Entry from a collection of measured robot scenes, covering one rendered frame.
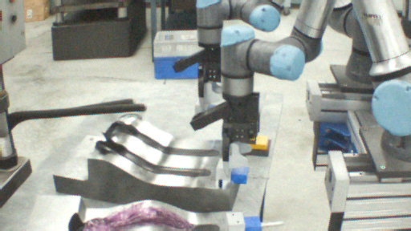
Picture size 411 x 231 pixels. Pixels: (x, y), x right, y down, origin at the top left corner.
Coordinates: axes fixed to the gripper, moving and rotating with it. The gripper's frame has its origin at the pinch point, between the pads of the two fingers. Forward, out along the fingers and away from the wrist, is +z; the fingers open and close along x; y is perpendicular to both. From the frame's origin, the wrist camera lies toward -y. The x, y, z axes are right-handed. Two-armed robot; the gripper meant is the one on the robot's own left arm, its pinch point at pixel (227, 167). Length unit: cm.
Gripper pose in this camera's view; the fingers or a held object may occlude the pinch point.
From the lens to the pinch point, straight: 124.2
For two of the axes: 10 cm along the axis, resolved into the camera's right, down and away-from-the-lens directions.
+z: 0.1, 9.1, 4.1
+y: 9.8, 0.8, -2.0
